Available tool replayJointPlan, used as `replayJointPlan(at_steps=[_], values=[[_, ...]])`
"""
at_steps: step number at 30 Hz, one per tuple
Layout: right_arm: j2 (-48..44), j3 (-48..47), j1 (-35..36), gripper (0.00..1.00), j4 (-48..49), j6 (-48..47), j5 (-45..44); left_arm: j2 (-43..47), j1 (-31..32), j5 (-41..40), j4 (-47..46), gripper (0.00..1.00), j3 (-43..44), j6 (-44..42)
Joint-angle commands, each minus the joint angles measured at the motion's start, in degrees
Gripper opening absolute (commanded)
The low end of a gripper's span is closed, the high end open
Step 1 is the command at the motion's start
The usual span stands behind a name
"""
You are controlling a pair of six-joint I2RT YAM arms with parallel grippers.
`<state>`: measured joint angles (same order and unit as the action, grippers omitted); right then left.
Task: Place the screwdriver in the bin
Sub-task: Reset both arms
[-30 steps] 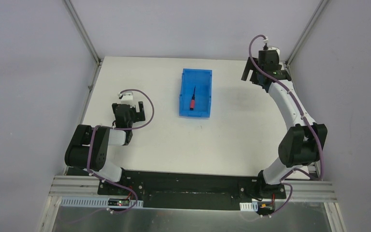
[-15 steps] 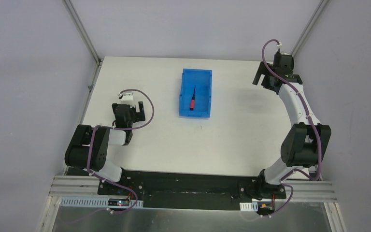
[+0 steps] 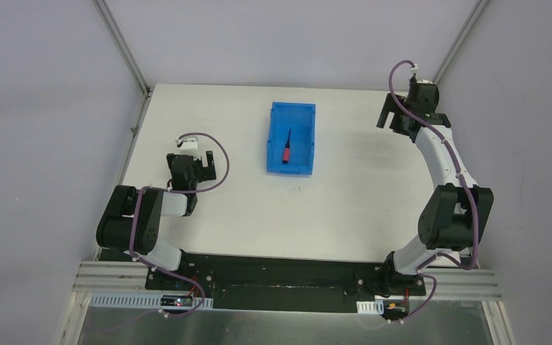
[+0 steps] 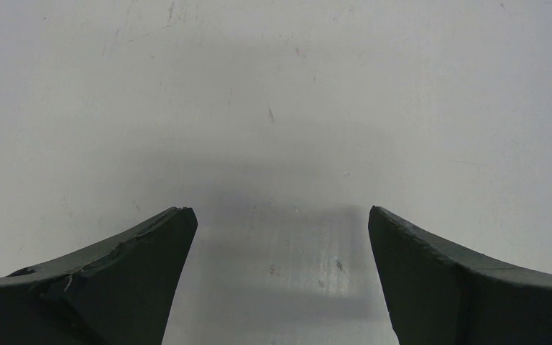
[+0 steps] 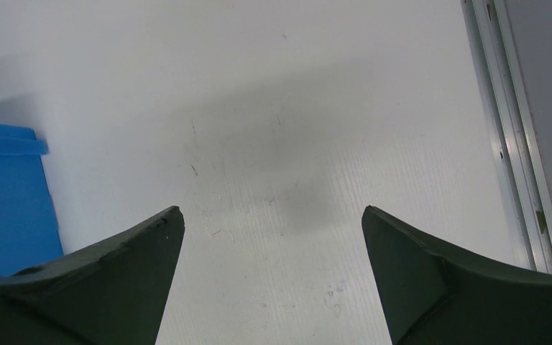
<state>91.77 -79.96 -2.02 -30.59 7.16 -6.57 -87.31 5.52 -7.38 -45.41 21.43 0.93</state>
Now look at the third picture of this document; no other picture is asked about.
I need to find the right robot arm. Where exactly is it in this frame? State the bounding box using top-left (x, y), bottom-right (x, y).
top-left (373, 77), bottom-right (494, 297)

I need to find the controller board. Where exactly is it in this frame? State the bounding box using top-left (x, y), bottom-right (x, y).
top-left (382, 301), bottom-right (409, 320)
top-left (160, 295), bottom-right (194, 308)

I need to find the white slotted cable duct right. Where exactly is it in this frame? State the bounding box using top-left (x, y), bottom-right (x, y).
top-left (356, 300), bottom-right (385, 315)

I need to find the white slotted cable duct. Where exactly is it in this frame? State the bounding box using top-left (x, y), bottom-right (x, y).
top-left (356, 300), bottom-right (385, 315)
top-left (89, 293), bottom-right (213, 311)

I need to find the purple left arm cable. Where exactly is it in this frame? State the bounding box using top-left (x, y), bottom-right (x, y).
top-left (128, 132), bottom-right (231, 320)

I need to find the left controller board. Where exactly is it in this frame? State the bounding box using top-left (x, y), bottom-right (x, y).
top-left (160, 295), bottom-right (194, 308)

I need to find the blue plastic bin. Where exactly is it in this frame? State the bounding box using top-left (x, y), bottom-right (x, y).
top-left (266, 102), bottom-right (316, 175)

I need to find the red handled screwdriver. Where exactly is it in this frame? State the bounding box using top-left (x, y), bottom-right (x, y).
top-left (282, 128), bottom-right (292, 165)

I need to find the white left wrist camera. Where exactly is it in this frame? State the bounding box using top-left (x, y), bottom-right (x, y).
top-left (176, 136), bottom-right (198, 156)

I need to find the white slotted cable duct left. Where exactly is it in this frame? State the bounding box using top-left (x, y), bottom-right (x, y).
top-left (89, 293), bottom-right (213, 311)

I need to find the aluminium frame rail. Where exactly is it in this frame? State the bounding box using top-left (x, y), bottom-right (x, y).
top-left (73, 261), bottom-right (149, 293)

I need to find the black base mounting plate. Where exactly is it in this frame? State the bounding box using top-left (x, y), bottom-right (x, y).
top-left (145, 253), bottom-right (426, 313)

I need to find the right controller board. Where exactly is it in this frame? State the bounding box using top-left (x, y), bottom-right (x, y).
top-left (382, 301), bottom-right (409, 320)

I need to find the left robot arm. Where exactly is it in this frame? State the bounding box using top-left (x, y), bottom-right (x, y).
top-left (96, 151), bottom-right (216, 271)

